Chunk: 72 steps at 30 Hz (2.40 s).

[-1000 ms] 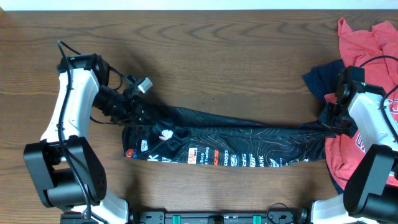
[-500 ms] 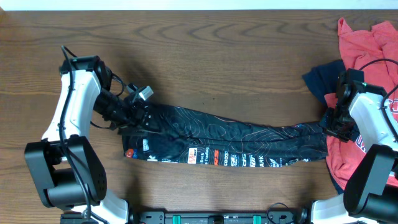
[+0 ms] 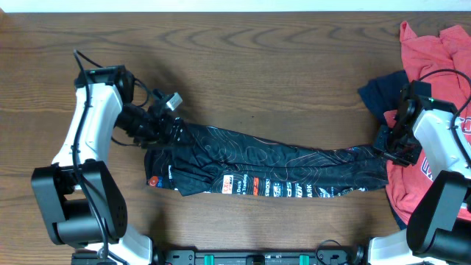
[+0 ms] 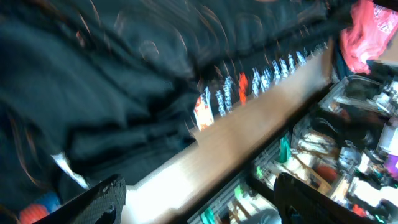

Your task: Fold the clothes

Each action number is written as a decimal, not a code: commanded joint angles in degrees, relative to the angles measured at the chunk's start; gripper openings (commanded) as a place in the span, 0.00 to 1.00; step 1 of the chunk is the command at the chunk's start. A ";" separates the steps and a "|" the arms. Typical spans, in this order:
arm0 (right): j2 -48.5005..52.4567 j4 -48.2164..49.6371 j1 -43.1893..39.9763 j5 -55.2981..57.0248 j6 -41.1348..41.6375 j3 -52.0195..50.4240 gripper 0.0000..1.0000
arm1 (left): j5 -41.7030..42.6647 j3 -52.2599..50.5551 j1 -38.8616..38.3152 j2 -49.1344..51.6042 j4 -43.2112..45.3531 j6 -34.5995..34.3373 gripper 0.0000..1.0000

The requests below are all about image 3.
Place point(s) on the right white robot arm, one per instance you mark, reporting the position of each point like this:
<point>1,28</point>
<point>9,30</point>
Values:
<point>434,235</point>

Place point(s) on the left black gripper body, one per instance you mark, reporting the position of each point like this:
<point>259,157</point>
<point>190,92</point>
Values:
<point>148,129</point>

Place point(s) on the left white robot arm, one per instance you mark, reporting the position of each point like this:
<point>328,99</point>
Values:
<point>79,201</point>

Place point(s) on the navy blue garment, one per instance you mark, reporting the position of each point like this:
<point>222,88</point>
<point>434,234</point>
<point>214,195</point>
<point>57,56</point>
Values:
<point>382,94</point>

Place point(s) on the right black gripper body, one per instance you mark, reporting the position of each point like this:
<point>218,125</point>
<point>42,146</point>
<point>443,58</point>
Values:
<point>402,147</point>

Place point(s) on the black orange-patterned jersey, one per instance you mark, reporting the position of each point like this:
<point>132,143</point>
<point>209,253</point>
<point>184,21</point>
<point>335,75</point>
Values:
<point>205,159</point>

